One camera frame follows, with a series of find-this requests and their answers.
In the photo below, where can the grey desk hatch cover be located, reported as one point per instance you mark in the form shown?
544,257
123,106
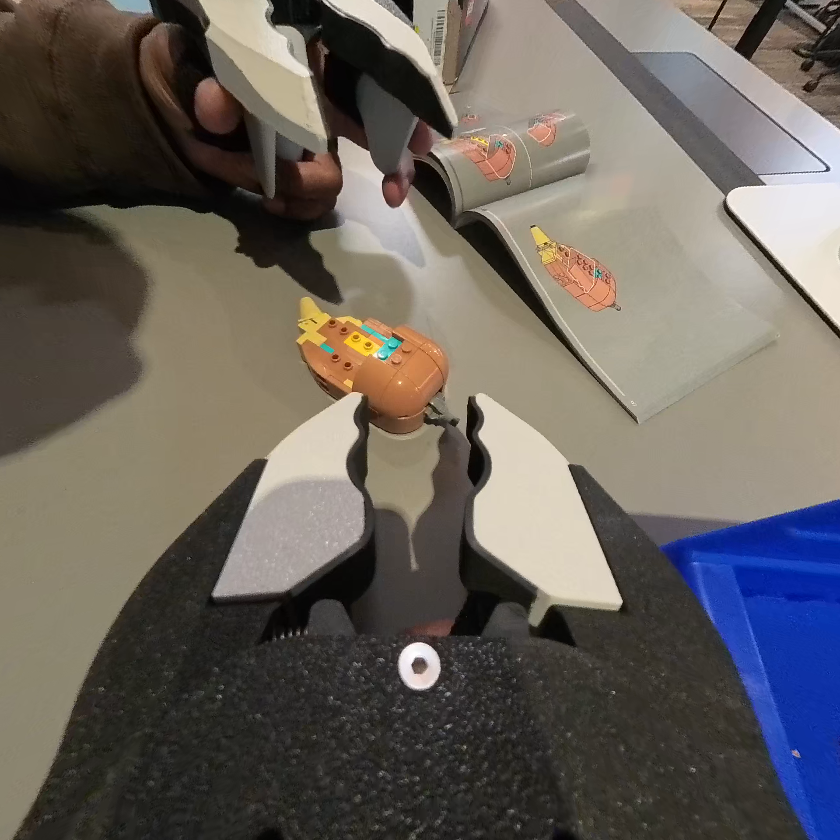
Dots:
735,111

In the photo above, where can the grey desk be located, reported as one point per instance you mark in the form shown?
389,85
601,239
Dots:
131,590

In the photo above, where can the white stand base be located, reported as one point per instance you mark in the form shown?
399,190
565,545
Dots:
794,243

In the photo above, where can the brown brick vehicle model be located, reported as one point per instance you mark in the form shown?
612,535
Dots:
387,374

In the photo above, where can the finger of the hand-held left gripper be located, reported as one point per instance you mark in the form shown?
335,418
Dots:
387,124
262,72

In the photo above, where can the blue plastic bin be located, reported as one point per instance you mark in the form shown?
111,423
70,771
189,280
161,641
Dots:
774,623

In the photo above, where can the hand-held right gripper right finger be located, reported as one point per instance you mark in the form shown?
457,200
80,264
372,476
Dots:
538,518

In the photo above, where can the person's left hand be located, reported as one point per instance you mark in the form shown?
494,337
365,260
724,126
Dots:
302,187

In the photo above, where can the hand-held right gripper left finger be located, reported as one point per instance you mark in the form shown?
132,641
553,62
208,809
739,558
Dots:
295,512

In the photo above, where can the open instruction booklet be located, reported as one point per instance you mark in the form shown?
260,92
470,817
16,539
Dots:
656,328

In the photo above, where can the dark printed cardboard box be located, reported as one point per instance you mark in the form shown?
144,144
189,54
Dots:
453,33

